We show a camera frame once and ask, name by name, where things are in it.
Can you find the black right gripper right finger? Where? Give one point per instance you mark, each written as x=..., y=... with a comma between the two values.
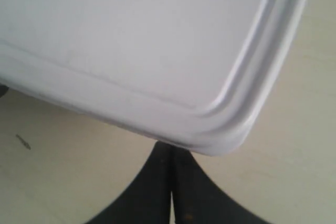
x=197, y=199

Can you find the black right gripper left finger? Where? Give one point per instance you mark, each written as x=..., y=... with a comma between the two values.
x=148, y=198

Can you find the white lidded plastic container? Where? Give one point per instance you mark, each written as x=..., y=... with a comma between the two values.
x=192, y=73

